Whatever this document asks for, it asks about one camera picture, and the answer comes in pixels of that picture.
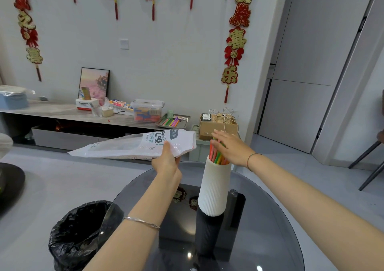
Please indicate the brown cardboard box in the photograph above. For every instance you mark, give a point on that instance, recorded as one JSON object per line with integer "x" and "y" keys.
{"x": 207, "y": 129}

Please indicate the black framed pink picture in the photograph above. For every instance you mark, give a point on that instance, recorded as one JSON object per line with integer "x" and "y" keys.
{"x": 97, "y": 83}

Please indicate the white ribbed vase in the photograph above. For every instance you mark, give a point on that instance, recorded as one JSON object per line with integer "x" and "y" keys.
{"x": 214, "y": 189}

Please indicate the person's left hand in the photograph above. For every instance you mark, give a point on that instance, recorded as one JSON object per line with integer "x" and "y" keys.
{"x": 168, "y": 167}

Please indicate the white red tissue box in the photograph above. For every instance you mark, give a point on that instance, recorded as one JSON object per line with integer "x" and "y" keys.
{"x": 85, "y": 104}

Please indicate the blue box with plastic cover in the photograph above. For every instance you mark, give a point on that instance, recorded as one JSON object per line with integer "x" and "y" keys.
{"x": 13, "y": 101}

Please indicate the bundle of coloured straws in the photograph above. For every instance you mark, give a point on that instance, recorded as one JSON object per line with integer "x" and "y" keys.
{"x": 216, "y": 157}

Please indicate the loose coloured pens bunch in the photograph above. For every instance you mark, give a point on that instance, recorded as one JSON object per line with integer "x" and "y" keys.
{"x": 172, "y": 122}

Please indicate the white plastic packaging bag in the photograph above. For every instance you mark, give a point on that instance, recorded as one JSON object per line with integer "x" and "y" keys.
{"x": 126, "y": 147}

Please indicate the person's left forearm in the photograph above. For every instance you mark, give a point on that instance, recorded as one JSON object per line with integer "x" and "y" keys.
{"x": 135, "y": 228}

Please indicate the black round side table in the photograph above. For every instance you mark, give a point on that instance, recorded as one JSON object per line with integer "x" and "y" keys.
{"x": 10, "y": 186}

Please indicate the grey cabinet door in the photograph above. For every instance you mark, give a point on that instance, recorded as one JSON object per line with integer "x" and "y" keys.
{"x": 300, "y": 105}

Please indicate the metal tray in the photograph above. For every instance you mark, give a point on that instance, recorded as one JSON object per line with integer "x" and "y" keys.
{"x": 184, "y": 122}

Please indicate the grey drawer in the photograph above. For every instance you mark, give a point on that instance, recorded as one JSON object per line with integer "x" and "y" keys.
{"x": 66, "y": 138}

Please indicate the person's right forearm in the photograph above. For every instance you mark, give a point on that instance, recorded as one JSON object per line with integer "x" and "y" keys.
{"x": 315, "y": 213}

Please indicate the clear plastic storage box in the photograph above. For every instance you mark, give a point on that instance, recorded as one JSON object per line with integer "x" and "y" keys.
{"x": 147, "y": 111}

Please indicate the small tan card box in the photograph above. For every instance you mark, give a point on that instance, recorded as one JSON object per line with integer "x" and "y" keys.
{"x": 86, "y": 93}

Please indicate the red gold hanging couplet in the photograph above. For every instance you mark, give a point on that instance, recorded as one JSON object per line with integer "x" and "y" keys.
{"x": 237, "y": 39}
{"x": 29, "y": 33}

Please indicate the dark chair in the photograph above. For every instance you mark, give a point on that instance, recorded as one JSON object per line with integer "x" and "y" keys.
{"x": 367, "y": 151}

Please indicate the colourful flat packet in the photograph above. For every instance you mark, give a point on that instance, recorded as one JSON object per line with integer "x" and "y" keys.
{"x": 120, "y": 105}

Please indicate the small black device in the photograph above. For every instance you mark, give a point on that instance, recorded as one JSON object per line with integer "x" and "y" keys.
{"x": 206, "y": 117}

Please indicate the person's right fingers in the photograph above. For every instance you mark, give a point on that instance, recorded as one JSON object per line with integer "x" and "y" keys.
{"x": 220, "y": 137}

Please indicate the small green cup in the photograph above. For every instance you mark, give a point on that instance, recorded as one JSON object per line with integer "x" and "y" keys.
{"x": 170, "y": 114}

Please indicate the person's left thumb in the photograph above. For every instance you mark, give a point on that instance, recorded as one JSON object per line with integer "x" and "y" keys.
{"x": 166, "y": 151}

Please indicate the long low marble cabinet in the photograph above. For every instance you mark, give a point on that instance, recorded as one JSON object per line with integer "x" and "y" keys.
{"x": 45, "y": 109}

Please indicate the person's right hand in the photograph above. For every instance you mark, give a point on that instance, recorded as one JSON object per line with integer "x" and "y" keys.
{"x": 235, "y": 150}

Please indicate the beige tape roll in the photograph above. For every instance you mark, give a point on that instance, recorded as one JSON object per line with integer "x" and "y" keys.
{"x": 107, "y": 111}

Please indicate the white wall switch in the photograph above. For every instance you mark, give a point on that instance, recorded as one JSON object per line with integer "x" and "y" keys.
{"x": 124, "y": 44}

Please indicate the black bin with bag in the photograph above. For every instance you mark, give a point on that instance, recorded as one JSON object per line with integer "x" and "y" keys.
{"x": 78, "y": 234}

